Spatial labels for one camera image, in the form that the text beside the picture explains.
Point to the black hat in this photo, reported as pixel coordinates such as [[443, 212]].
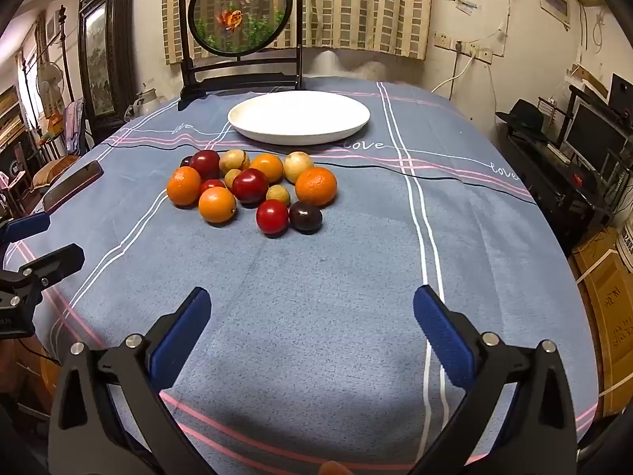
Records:
[[524, 117]]

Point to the white wall socket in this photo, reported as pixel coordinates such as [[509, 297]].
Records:
[[443, 40]]

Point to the spotted yellow fruit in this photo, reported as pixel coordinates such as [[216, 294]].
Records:
[[234, 160]]

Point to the computer monitor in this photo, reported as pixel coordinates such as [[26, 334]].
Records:
[[591, 138]]

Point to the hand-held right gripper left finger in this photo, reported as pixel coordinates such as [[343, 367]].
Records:
[[180, 341]]

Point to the black desk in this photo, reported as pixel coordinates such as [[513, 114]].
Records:
[[554, 193]]

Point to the wooden shelf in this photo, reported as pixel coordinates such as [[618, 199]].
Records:
[[10, 114]]

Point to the pink cloth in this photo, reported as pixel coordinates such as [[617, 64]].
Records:
[[74, 123]]

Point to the black smartphone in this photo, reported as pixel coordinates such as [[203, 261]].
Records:
[[74, 185]]

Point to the beige checked curtain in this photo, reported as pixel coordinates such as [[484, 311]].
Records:
[[356, 5]]

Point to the bright red cherry tomato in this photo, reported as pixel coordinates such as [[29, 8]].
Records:
[[272, 216]]

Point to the black speaker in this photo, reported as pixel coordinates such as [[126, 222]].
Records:
[[621, 91]]

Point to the pale yellow round fruit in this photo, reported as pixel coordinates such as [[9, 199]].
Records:
[[298, 165]]

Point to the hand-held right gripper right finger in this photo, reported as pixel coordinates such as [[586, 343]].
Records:
[[442, 341]]

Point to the dark wooden pole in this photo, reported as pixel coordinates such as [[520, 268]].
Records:
[[64, 54]]

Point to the small yellow-green fruit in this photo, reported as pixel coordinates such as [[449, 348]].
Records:
[[278, 195]]

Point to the white plate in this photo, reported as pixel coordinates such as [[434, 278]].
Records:
[[299, 116]]

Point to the white electric fan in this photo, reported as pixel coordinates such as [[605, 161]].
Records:
[[49, 81]]

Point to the small tan fruit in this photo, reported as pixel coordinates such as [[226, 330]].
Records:
[[231, 178]]

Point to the smooth orange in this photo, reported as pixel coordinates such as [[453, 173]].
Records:
[[217, 205], [268, 166]]

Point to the cardboard box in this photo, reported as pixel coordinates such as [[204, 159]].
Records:
[[608, 307]]

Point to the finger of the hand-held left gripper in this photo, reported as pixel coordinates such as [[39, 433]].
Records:
[[24, 229], [54, 261]]

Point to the orange chair cushion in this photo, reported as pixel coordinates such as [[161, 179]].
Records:
[[49, 168]]

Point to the blue plaid tablecloth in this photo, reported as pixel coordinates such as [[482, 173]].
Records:
[[321, 272]]

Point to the dark wooden framed panel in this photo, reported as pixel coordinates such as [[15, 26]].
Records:
[[101, 59]]

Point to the round fish screen black stand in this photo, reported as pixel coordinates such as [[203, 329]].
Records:
[[237, 10]]

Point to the small dark plum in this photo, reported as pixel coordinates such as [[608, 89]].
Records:
[[185, 161]]

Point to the small red plum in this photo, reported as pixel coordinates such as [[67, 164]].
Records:
[[211, 185]]

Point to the person's right hand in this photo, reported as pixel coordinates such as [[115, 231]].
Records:
[[336, 469]]

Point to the large mandarin orange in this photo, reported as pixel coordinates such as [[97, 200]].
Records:
[[316, 186]]

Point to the dark purple plum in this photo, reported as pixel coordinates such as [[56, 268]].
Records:
[[305, 216]]

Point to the white kettle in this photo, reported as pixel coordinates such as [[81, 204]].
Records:
[[147, 101]]

